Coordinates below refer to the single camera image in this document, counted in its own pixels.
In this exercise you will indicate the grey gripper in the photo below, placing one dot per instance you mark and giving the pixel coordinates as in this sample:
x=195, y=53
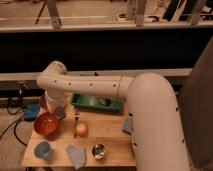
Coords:
x=60, y=113

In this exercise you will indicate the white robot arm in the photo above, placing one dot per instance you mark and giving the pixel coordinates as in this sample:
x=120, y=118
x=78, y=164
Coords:
x=157, y=137

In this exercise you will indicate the red bowl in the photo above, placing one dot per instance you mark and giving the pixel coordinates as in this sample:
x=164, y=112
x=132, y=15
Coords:
x=46, y=124

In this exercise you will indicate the purple bowl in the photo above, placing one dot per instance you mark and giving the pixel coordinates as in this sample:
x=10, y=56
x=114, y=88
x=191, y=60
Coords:
x=42, y=101

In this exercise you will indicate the metal fork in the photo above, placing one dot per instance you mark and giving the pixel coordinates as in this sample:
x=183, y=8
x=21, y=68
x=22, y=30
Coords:
x=76, y=117

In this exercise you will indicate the green plastic tray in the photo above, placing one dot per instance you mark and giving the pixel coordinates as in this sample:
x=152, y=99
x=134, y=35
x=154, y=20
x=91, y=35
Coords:
x=94, y=103

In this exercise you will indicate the blue plastic cup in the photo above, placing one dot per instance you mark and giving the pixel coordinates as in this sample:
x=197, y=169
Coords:
x=43, y=151

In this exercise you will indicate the grey-blue cloth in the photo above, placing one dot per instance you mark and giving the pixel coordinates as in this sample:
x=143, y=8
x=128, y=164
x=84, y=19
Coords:
x=77, y=156

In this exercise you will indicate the wooden board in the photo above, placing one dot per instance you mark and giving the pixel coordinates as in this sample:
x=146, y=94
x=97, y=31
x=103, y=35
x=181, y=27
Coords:
x=104, y=129

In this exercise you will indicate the small steel cup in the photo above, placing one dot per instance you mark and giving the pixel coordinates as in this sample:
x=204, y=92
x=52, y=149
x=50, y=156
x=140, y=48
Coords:
x=98, y=151

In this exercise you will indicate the blue cloth right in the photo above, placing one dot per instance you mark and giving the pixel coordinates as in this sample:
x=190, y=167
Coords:
x=127, y=127

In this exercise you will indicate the grey panel right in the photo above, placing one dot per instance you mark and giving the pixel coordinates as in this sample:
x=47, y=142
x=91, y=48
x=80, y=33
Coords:
x=196, y=106

